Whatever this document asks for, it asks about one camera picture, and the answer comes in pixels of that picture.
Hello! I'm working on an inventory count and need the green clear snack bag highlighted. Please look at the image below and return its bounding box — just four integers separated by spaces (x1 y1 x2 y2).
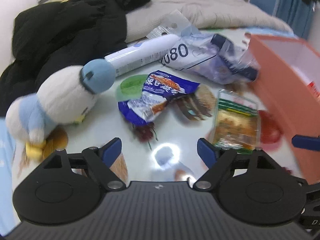
209 89 260 154

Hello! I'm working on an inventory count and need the blue white snack bag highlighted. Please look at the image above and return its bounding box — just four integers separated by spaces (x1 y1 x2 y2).
118 70 200 126

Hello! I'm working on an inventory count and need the light blue star bedsheet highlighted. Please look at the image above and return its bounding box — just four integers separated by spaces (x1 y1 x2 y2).
0 119 16 236

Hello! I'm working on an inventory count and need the pink cardboard box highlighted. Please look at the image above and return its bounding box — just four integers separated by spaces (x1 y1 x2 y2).
246 32 320 183

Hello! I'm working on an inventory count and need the blue white plush bird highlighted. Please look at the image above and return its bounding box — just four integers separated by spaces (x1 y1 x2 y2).
5 59 116 160

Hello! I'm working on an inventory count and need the fruit print mat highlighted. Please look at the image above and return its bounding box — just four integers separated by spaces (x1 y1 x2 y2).
12 62 304 191

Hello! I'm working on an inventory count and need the clear blue plastic bag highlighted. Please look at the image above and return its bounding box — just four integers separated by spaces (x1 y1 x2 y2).
147 10 260 85

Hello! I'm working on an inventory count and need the blue curtain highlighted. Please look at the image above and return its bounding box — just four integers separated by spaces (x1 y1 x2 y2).
276 0 315 40

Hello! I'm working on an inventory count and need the white cylindrical tube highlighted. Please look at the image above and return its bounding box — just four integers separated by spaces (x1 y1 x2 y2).
105 34 180 77

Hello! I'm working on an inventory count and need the black jacket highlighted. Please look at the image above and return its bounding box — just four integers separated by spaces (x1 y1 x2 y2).
1 0 151 116

